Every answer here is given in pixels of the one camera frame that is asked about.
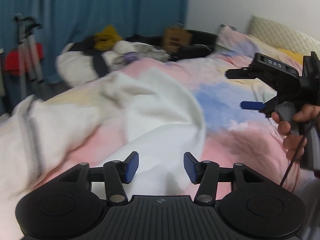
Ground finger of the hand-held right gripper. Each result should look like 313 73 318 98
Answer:
240 97 278 117
225 67 253 79

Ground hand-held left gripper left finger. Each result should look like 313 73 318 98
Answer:
58 151 139 205

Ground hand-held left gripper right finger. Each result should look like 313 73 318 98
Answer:
183 152 263 205

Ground white pants with printed band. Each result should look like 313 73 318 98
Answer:
0 69 207 205

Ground yellow pillow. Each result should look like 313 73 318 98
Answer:
279 48 305 64

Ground pastel printed blanket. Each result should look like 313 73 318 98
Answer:
0 25 320 205

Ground pastel printed pillow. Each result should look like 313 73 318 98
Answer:
216 24 253 53

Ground black chair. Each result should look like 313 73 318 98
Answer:
125 29 218 61

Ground cream quilted headboard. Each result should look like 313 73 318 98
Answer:
247 15 320 56

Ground cardboard box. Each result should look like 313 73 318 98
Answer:
162 27 193 52

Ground grey-white cloth purple label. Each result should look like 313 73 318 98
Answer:
110 41 168 71

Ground white puffy jacket black band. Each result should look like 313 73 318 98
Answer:
56 42 113 87

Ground mustard yellow garment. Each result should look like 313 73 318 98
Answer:
94 26 123 51

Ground dark navy garment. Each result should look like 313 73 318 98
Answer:
81 35 101 55

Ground grey tripod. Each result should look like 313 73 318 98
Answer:
13 13 52 101

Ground red bag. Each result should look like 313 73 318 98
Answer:
4 43 43 76

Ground blue curtain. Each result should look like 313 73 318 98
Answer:
0 0 189 115

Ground dark gripper cable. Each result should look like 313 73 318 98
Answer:
279 115 320 187

